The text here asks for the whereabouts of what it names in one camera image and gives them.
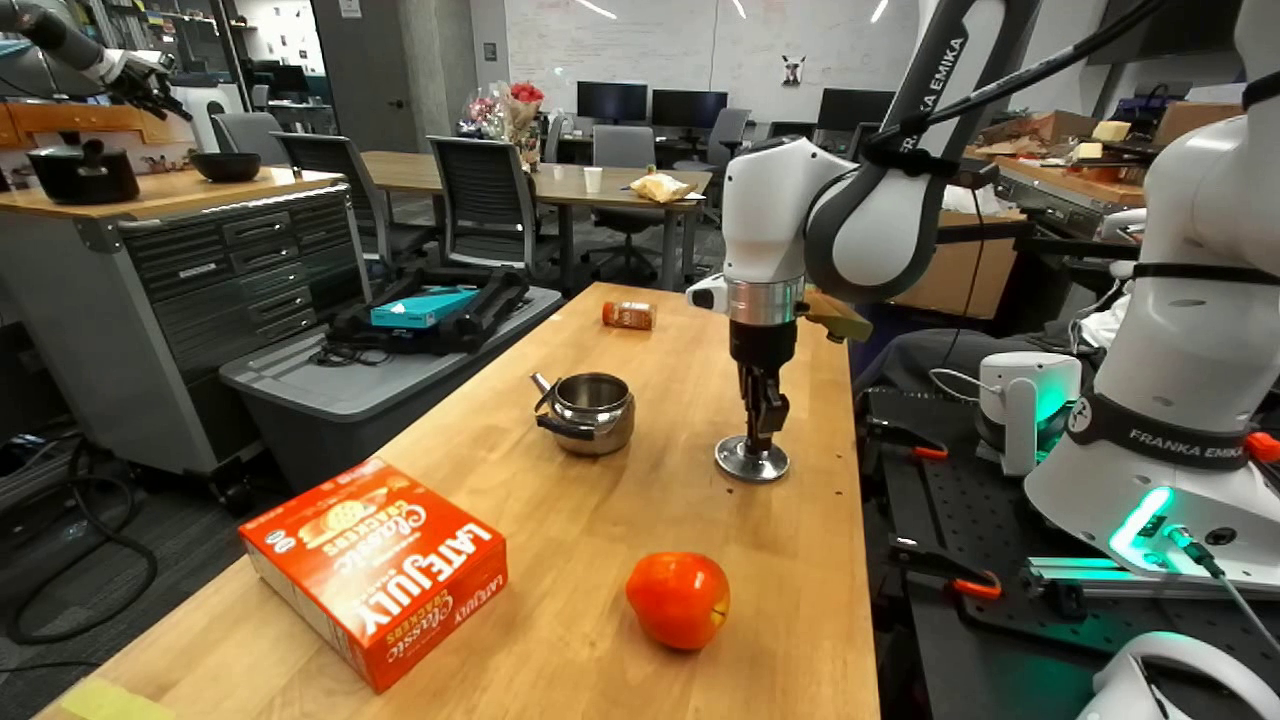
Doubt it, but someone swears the silver pot lid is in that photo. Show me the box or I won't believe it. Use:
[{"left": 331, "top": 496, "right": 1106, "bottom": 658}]
[{"left": 711, "top": 437, "right": 789, "bottom": 486}]

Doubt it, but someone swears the teal bag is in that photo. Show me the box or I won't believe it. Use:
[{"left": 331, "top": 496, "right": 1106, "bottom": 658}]
[{"left": 370, "top": 285, "right": 475, "bottom": 332}]

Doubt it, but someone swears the orange spice bottle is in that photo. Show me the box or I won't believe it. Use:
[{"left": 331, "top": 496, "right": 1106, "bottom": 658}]
[{"left": 600, "top": 302, "right": 658, "bottom": 332}]

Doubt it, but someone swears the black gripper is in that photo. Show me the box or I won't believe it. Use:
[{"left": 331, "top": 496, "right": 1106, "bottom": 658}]
[{"left": 729, "top": 325, "right": 797, "bottom": 446}]

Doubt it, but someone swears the black pot on cabinet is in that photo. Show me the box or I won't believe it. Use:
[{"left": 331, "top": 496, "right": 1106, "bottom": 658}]
[{"left": 28, "top": 141, "right": 140, "bottom": 204}]

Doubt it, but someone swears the orange cracker box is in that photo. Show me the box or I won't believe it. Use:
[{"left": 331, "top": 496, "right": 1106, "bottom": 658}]
[{"left": 240, "top": 461, "right": 510, "bottom": 692}]

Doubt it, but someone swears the grey drawer cabinet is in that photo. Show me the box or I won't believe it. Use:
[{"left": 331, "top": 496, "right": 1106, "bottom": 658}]
[{"left": 0, "top": 169, "right": 370, "bottom": 474}]

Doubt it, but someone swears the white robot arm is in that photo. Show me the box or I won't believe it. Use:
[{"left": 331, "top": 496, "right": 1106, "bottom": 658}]
[{"left": 720, "top": 0, "right": 1039, "bottom": 447}]

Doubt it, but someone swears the orange-handled clamp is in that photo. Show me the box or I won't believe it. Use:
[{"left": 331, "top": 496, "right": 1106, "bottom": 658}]
[{"left": 892, "top": 538, "right": 1006, "bottom": 605}]

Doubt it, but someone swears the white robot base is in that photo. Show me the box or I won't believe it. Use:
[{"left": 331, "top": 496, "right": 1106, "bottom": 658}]
[{"left": 1023, "top": 0, "right": 1280, "bottom": 590}]

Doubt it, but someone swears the black bowl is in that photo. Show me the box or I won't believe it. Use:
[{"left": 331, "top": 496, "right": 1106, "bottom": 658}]
[{"left": 190, "top": 154, "right": 260, "bottom": 184}]

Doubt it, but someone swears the grey office chair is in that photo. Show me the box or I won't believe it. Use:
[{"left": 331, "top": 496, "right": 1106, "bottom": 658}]
[{"left": 432, "top": 138, "right": 538, "bottom": 271}]

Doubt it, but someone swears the orange tomato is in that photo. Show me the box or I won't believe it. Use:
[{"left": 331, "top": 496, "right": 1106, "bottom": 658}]
[{"left": 626, "top": 553, "right": 732, "bottom": 654}]

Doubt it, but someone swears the silver metal pot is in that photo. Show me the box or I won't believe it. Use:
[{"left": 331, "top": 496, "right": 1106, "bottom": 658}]
[{"left": 538, "top": 371, "right": 635, "bottom": 457}]

